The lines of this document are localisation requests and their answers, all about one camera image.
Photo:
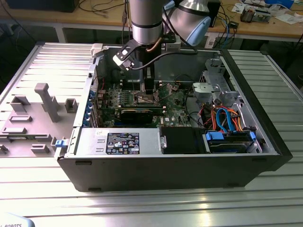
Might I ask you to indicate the silver power supply unit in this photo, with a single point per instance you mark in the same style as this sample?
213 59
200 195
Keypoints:
90 142

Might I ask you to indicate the open black PC case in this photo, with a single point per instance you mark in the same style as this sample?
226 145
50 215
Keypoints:
154 175

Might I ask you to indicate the thin metal locking lever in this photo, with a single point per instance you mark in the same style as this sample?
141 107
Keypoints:
134 86

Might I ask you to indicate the silver metal part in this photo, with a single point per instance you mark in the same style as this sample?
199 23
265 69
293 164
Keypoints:
262 16

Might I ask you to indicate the large black box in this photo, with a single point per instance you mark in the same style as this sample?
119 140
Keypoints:
40 6

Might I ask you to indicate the hard disk in blue carrier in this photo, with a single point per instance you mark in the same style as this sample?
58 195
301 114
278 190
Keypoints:
227 148

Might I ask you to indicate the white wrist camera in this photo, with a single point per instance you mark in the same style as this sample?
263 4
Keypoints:
118 60

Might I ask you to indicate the white plastic case latch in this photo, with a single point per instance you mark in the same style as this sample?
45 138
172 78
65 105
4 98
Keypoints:
97 49

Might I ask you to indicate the green motherboard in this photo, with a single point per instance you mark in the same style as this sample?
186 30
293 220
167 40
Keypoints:
172 104

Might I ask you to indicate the small black device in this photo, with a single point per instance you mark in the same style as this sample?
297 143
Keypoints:
233 24

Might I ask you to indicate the small blue plastic latch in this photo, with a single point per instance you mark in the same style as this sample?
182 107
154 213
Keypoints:
60 143

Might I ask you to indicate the grey parts rack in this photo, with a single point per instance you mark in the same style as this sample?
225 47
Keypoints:
61 127

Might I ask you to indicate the black graphics card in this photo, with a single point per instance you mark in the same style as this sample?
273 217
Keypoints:
137 117

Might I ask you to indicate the white paper sheets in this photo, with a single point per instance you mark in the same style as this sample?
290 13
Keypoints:
287 19

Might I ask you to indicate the perforated silver drive cage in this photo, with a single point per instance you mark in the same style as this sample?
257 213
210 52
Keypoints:
213 68

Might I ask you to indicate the black tower box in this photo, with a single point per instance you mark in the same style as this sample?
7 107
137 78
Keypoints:
216 11

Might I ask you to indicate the finned metal heatsink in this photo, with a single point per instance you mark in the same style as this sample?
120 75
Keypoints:
247 15

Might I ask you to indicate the wooden workbench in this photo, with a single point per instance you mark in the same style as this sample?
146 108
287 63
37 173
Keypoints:
71 17

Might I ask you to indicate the pale blue teach pendant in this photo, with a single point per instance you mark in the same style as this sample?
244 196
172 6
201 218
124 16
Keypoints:
14 221

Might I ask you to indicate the silver bracket with oval boss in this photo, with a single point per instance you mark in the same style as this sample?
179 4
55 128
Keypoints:
201 91

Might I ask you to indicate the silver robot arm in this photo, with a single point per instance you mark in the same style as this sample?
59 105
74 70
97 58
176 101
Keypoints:
146 21

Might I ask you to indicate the CPU socket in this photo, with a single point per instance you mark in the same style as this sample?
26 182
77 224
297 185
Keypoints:
135 98

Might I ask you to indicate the white labelled adapter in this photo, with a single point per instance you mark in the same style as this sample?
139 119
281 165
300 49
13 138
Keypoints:
210 42

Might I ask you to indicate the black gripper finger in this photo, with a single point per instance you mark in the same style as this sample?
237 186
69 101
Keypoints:
149 80

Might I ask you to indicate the blue box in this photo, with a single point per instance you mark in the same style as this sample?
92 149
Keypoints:
279 2

